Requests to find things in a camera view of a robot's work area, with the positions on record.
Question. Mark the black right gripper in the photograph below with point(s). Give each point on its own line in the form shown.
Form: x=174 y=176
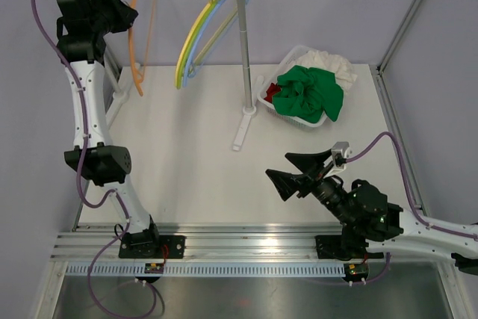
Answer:
x=287 y=184

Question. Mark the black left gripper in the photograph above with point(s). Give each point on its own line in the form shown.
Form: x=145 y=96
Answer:
x=122 y=11

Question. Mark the orange hanger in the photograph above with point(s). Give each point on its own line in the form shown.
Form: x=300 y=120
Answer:
x=136 y=45

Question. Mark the lime green hanger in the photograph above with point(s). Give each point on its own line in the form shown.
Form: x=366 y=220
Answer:
x=197 y=58

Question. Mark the yellow hanger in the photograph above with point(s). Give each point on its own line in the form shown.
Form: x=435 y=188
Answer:
x=185 y=51

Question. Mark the green t shirt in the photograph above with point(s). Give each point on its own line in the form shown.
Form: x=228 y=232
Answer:
x=307 y=93

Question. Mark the red t shirt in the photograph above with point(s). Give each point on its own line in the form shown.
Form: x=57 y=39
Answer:
x=271 y=91

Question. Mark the beige t shirt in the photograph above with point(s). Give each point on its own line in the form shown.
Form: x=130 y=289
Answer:
x=345 y=75

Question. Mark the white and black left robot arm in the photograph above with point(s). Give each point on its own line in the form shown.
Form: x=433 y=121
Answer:
x=81 y=29

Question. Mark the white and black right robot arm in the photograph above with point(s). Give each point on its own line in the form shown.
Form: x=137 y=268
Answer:
x=370 y=225

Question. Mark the silver clothes rack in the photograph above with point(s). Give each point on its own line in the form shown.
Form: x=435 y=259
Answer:
x=242 y=54

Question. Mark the white plastic basket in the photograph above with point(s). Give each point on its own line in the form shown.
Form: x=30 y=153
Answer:
x=286 y=64

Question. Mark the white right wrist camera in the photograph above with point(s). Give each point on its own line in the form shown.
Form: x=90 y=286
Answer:
x=340 y=152

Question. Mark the aluminium frame rail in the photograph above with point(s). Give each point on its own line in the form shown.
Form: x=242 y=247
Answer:
x=208 y=243

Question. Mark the white slotted cable duct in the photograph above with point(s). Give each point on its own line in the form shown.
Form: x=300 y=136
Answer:
x=216 y=270

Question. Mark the aluminium corner post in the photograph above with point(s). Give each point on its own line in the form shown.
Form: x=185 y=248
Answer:
x=399 y=35

